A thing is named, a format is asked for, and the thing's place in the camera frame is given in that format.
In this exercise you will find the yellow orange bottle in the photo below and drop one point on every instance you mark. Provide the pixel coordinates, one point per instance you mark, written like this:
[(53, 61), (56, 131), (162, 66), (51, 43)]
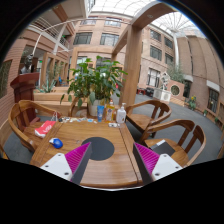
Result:
[(110, 110)]

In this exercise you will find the blue white computer mouse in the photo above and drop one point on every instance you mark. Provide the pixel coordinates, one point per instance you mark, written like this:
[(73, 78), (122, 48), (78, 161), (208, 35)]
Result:
[(56, 142)]

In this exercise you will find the blue tube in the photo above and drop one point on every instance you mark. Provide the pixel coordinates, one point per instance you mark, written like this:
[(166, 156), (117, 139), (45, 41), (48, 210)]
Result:
[(100, 112)]

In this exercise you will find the wooden armchair near right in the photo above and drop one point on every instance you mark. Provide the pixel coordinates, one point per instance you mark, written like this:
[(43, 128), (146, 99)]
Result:
[(186, 132)]

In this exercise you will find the dark notebook on chair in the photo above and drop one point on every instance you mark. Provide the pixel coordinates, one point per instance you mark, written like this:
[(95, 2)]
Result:
[(162, 147)]

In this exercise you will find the potted green leafy plant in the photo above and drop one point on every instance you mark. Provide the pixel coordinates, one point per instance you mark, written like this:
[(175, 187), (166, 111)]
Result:
[(95, 83)]

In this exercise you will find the white pump sanitizer bottle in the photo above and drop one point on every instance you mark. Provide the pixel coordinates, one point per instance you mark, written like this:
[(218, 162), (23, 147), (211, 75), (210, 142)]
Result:
[(121, 115)]

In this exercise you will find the dark red wooden pedestal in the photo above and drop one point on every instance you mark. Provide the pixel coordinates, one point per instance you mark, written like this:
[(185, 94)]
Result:
[(23, 86)]

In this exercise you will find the round dark grey mouse pad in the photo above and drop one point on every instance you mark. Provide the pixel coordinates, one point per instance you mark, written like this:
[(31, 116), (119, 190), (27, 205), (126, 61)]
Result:
[(102, 148)]

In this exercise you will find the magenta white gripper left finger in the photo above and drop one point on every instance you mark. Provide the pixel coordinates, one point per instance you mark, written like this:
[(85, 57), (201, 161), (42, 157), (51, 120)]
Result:
[(70, 166)]

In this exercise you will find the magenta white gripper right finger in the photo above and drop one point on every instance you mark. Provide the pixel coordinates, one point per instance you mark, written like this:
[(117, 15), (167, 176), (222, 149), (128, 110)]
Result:
[(153, 166)]

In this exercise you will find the wooden armchair behind table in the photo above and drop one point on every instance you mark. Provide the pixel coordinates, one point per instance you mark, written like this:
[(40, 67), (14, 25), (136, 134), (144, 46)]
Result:
[(78, 111)]

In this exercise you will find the wooden armchair far right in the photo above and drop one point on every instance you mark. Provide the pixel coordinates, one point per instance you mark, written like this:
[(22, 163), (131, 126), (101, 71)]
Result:
[(141, 122)]

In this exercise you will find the red white tissue pack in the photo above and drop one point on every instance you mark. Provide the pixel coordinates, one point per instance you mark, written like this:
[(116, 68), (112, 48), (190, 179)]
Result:
[(44, 128)]

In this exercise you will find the bronze bust statue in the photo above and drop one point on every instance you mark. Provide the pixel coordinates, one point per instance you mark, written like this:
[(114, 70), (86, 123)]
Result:
[(27, 63)]

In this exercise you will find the wooden armchair left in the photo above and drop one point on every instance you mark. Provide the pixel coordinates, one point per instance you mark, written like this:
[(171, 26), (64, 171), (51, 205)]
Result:
[(32, 121)]

